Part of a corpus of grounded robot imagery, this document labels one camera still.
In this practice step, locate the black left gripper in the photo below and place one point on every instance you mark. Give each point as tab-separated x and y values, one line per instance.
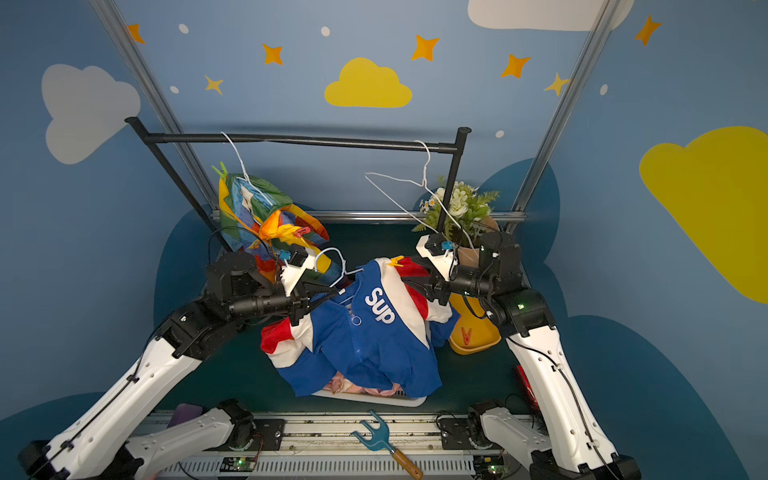
303	306

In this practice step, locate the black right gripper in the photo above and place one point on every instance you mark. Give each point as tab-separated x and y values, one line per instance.
447	283

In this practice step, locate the red clothespin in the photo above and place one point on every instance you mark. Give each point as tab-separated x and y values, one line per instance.
466	336

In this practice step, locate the yellow clothespin top blue jacket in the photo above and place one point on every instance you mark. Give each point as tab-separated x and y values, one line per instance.
396	262

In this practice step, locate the blue red white jacket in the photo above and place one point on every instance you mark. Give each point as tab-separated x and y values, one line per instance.
378	333

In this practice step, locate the white wire hanger pink jacket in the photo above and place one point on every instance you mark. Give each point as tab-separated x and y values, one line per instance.
418	188

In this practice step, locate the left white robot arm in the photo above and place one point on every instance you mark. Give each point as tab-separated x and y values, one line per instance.
100	444

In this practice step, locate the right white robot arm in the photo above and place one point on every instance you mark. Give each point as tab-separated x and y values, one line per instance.
574	446

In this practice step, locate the white hanger rainbow jacket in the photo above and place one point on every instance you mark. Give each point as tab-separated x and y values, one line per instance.
243	167

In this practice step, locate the beige faceted flower pot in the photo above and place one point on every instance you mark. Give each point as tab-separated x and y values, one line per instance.
469	254

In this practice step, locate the yellow plastic tray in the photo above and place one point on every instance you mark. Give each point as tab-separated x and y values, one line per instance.
484	333

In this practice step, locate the artificial white flowers plant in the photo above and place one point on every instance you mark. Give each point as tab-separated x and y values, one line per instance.
469	213

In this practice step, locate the pink clothespin rainbow jacket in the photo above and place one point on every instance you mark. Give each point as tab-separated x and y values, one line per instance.
300	233

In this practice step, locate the rainbow striped jacket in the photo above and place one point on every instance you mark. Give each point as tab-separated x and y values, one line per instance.
250	224

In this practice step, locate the black clothes rack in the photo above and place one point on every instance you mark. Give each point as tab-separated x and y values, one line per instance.
152	140

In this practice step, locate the white plastic laundry basket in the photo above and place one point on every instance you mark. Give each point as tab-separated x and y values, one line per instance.
400	399

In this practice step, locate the green clothespin rainbow jacket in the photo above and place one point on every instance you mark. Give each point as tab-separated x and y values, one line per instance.
221	171

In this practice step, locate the purple silicone spatula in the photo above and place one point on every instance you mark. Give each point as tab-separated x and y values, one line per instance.
185	412

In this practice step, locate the blue garden fork tool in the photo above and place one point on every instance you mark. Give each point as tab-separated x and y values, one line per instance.
379	441

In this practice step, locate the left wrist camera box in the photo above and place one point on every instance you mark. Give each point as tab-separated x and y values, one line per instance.
296	260

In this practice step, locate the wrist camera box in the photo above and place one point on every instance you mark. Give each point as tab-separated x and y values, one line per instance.
439	254
296	260

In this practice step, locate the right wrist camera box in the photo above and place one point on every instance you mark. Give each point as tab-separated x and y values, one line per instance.
439	254

